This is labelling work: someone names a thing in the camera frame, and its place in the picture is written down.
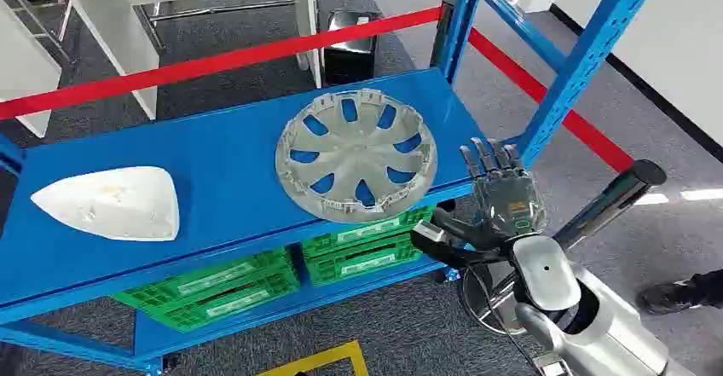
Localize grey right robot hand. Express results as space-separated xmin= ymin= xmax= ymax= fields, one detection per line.
xmin=410 ymin=137 xmax=548 ymax=269

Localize silver plastic hubcap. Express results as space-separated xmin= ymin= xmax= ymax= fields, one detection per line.
xmin=275 ymin=88 xmax=439 ymax=225

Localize red barrier belt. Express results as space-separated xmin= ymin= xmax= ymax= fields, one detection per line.
xmin=0 ymin=6 xmax=442 ymax=123
xmin=467 ymin=27 xmax=635 ymax=175

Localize green plastic crate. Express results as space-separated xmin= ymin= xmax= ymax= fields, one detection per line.
xmin=300 ymin=205 xmax=437 ymax=288
xmin=111 ymin=247 xmax=302 ymax=334

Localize person's foot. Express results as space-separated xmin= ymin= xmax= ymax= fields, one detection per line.
xmin=635 ymin=270 xmax=723 ymax=316

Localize black waste bin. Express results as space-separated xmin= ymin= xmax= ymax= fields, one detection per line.
xmin=321 ymin=9 xmax=380 ymax=88

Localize yellow floor tape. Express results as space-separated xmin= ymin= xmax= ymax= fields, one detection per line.
xmin=257 ymin=340 xmax=369 ymax=376

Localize blue metal shelf rack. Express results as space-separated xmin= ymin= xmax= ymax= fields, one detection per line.
xmin=0 ymin=0 xmax=668 ymax=376

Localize white triangular mirror cover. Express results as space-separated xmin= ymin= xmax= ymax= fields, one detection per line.
xmin=29 ymin=165 xmax=181 ymax=243

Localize white table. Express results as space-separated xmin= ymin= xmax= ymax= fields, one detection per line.
xmin=61 ymin=0 xmax=323 ymax=121

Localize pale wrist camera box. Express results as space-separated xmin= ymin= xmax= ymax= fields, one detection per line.
xmin=530 ymin=352 xmax=575 ymax=376

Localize black stanchion post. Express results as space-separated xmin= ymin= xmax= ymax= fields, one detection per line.
xmin=430 ymin=0 xmax=459 ymax=70

